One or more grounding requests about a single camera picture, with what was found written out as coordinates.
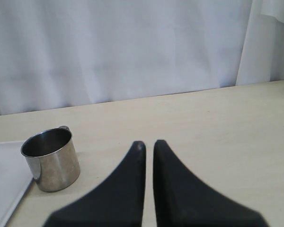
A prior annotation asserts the white backdrop curtain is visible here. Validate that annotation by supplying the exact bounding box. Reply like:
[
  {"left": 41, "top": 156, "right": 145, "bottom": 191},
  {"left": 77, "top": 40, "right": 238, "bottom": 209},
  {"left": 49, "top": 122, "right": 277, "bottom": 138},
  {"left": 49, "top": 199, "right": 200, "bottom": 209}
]
[{"left": 0, "top": 0, "right": 284, "bottom": 115}]

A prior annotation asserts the white plastic tray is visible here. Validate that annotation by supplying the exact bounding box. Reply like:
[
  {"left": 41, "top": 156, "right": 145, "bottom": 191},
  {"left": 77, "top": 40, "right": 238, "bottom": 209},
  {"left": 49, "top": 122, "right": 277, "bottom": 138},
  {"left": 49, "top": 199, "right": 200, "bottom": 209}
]
[{"left": 0, "top": 141, "right": 33, "bottom": 227}]

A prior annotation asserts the steel mug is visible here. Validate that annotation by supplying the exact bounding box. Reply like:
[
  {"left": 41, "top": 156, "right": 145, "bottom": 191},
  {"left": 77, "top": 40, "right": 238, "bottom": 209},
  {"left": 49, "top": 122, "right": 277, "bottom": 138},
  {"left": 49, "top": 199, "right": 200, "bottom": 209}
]
[{"left": 21, "top": 126, "right": 80, "bottom": 192}]

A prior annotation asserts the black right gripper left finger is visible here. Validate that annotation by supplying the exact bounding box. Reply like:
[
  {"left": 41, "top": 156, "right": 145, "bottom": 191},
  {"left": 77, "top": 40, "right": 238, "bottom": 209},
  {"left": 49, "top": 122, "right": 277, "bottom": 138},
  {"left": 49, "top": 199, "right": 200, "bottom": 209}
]
[{"left": 44, "top": 141, "right": 146, "bottom": 227}]

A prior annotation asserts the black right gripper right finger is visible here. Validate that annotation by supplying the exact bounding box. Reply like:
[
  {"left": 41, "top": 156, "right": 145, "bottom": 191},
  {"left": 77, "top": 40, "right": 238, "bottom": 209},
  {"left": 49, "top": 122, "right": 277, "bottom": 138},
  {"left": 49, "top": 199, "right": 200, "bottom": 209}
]
[{"left": 153, "top": 140, "right": 268, "bottom": 227}]

